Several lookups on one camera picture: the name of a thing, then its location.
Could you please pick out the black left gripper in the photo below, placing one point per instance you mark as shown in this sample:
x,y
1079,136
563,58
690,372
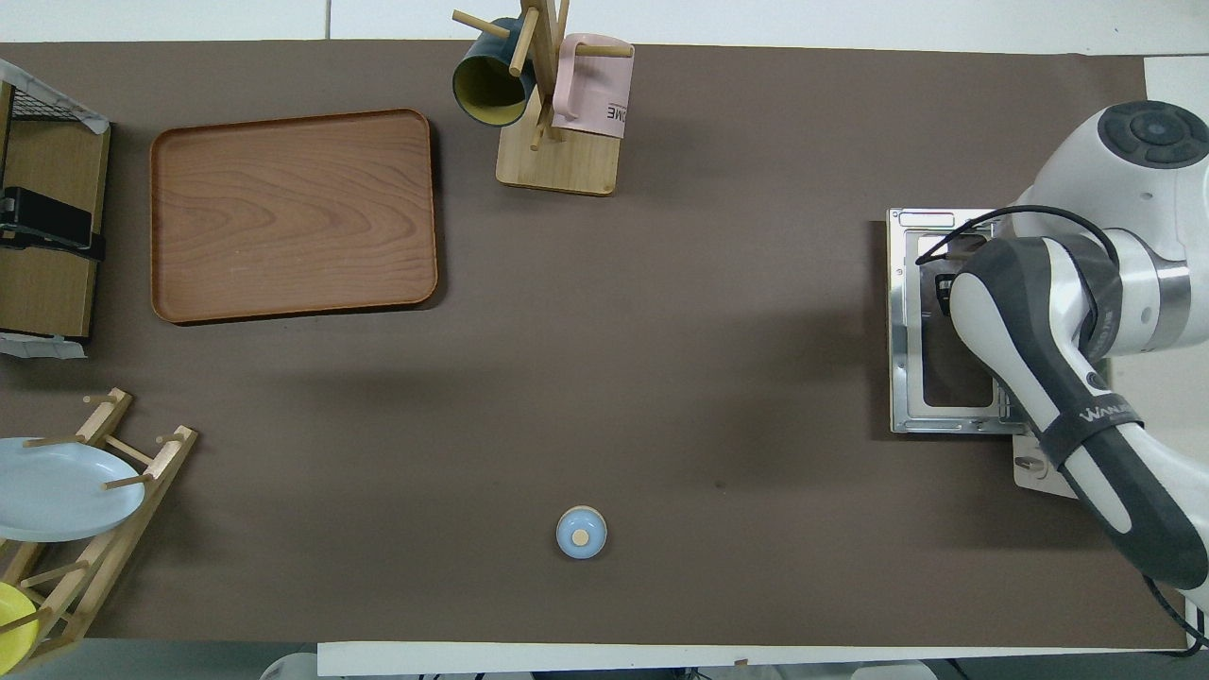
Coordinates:
x,y
42,212

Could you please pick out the wooden mug tree stand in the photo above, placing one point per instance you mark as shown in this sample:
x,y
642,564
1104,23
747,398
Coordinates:
x,y
557,165

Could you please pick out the wooden shelf box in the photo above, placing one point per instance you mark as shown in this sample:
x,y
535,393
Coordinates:
x,y
47,161

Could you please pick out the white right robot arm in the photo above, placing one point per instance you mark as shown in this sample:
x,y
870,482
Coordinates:
x,y
1039,378

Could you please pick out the brown table mat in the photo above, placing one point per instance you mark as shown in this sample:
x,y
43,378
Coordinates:
x,y
708,331

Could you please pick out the white crumpled paper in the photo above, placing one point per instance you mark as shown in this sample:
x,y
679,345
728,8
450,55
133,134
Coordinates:
x,y
42,347

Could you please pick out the brown wooden tray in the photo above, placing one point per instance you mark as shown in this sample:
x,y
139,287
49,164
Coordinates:
x,y
293,217

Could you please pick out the pink mug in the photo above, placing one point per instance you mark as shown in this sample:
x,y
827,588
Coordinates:
x,y
590,99

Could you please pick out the dark blue mug yellow inside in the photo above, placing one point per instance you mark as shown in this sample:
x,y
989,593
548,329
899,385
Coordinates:
x,y
482,90

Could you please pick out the wooden plate rack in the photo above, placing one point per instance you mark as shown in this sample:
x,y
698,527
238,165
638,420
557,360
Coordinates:
x,y
142,491

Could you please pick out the yellow plate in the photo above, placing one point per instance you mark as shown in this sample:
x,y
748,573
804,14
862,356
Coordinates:
x,y
11,623

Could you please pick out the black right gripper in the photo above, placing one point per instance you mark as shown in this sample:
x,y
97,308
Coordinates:
x,y
945,293

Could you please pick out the light blue plate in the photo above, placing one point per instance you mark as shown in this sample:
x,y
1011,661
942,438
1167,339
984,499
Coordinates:
x,y
57,491

